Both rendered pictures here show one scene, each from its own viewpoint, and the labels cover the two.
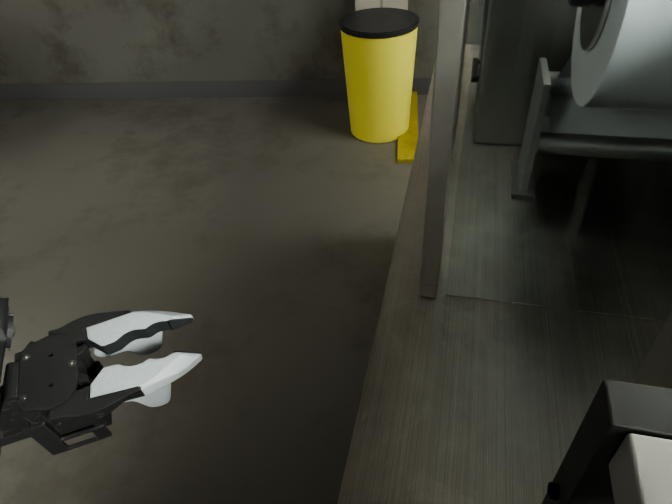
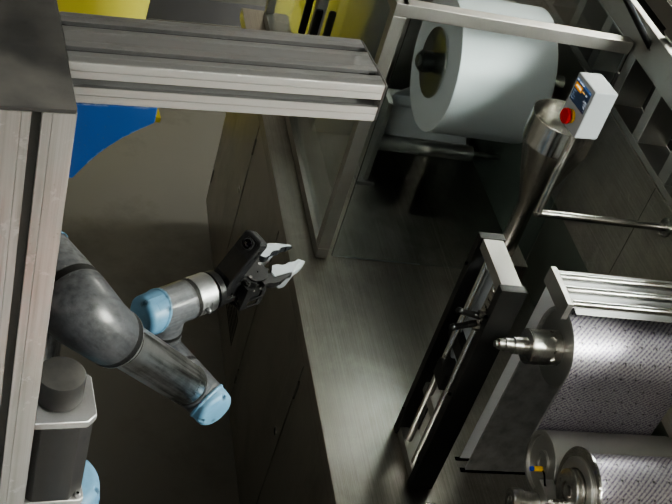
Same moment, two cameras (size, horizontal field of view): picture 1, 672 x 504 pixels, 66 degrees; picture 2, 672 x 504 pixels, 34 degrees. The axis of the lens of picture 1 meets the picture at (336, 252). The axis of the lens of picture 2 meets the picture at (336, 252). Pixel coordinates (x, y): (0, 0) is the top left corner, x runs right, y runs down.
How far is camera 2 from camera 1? 183 cm
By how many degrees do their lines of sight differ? 29
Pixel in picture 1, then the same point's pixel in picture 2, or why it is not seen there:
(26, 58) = not seen: outside the picture
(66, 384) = (263, 271)
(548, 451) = (415, 339)
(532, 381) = (399, 305)
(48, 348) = not seen: hidden behind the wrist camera
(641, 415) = (485, 236)
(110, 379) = (278, 269)
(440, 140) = (355, 152)
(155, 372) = (294, 266)
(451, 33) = not seen: hidden behind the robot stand
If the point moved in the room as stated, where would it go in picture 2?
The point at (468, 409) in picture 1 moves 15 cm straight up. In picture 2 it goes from (367, 322) to (385, 274)
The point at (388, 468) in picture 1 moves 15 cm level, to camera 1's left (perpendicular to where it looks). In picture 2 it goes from (332, 353) to (271, 363)
